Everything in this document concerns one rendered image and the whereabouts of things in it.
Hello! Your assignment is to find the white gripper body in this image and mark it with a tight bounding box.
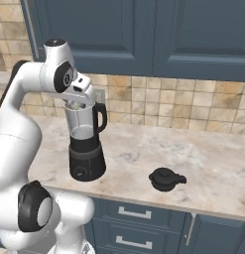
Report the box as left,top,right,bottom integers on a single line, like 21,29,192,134
61,84,97,107

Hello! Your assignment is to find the black blender with clear jug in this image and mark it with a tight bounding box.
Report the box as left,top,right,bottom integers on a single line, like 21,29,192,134
62,99,109,183

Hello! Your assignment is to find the black blender lid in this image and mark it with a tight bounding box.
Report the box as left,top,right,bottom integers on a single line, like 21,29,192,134
148,167,188,192

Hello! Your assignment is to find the silver drawer handle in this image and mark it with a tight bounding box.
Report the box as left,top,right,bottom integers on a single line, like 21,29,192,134
115,235,154,250
117,205,153,220

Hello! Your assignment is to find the grey wall socket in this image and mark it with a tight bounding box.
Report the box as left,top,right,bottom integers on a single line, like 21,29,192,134
93,87,107,105

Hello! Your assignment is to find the blue drawer front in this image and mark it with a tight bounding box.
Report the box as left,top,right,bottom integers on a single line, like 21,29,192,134
99,197,188,233
92,217,184,254

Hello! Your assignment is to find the blue base cupboard door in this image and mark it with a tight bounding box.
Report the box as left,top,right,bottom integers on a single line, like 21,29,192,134
184,213,245,254

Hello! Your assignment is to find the silver cupboard door handle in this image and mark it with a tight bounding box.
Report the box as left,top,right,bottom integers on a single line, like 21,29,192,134
185,212,197,247

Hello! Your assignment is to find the blue wall cupboard door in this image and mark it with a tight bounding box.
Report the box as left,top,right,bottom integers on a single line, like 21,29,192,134
28,0,159,77
152,0,245,82

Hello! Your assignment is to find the pale garlic bulb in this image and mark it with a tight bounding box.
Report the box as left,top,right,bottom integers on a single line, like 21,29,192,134
68,101,86,111

